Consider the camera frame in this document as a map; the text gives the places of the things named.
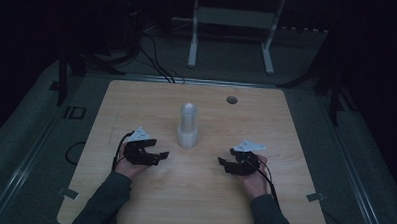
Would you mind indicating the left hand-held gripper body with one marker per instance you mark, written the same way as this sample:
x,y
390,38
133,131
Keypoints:
x,y
136,155

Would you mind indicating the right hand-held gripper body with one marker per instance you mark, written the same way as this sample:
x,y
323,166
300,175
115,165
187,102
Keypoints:
x,y
248,162

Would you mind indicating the person's left hand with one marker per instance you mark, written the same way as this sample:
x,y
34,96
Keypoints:
x,y
128,169

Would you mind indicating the person's right hand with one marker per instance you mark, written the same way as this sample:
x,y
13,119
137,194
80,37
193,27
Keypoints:
x,y
255,182

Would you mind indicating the white domed cylinder on base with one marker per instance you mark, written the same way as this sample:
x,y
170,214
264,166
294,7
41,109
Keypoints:
x,y
188,125

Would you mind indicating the black tripod stand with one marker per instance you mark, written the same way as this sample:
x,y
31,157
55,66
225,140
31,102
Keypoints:
x,y
62,77
334,93

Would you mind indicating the dark equipment tower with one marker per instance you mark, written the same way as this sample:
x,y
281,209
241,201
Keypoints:
x,y
133,19

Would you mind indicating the black rectangular floor bracket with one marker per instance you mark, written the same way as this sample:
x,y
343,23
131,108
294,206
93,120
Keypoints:
x,y
75,112

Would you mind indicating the metal floor rail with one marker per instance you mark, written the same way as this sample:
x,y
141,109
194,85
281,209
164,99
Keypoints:
x,y
354,177
21,172

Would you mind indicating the white metal stand frame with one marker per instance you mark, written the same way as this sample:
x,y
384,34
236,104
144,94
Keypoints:
x,y
232,17

